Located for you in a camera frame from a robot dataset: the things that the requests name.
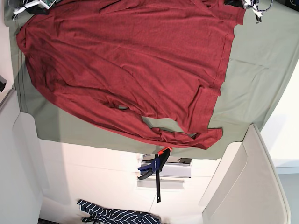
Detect white partition panel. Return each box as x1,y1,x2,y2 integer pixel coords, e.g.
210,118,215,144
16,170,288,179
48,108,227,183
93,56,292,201
199,124,291,224
0,90,43,224

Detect red T-shirt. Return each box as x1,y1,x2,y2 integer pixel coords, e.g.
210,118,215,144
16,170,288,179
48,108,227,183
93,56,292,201
16,0,245,149

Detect green table cloth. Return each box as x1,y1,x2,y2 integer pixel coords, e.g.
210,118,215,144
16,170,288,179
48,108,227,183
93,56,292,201
3,1,299,160

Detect blue black bar clamp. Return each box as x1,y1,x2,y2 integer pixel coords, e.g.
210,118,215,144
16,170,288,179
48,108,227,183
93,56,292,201
138,147,172,203

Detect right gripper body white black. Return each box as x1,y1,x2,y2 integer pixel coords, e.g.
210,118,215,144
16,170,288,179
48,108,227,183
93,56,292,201
9,0,56,15

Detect white partition panel left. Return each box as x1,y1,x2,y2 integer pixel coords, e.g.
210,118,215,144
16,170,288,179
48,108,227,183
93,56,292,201
0,90,43,224

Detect navy striped shirt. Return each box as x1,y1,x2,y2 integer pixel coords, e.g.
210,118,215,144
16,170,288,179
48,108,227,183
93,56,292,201
77,199,161,224

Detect white partition panel right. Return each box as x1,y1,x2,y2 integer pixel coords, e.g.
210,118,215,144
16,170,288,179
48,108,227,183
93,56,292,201
199,124,291,224

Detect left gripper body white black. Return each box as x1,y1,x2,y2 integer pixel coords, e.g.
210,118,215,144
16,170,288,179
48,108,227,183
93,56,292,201
224,0,276,24

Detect aluminium table frame rail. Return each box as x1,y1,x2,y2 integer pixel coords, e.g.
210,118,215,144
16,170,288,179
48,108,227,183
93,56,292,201
137,156,192,191

